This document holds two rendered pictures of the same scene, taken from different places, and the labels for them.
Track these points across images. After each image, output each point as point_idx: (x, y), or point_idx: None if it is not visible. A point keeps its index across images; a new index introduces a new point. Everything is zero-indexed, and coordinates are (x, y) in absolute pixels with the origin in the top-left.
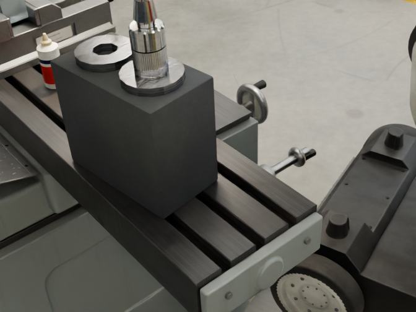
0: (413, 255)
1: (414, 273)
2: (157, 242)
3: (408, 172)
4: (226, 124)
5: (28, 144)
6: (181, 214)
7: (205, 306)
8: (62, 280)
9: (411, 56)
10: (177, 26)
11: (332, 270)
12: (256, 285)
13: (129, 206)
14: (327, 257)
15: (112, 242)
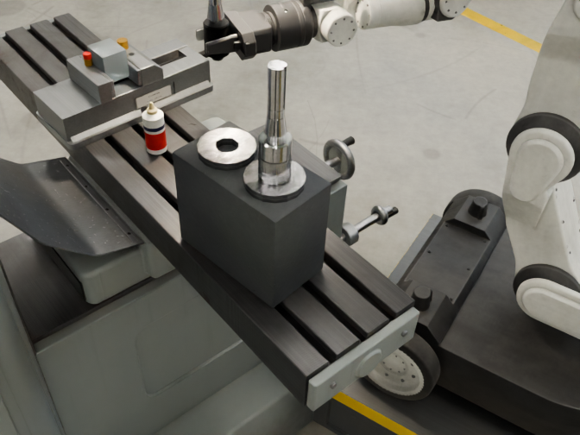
0: (489, 329)
1: (489, 347)
2: (268, 331)
3: (489, 242)
4: None
5: (131, 211)
6: (289, 303)
7: (312, 394)
8: (151, 337)
9: (509, 152)
10: None
11: (413, 341)
12: (356, 375)
13: (240, 292)
14: None
15: (200, 300)
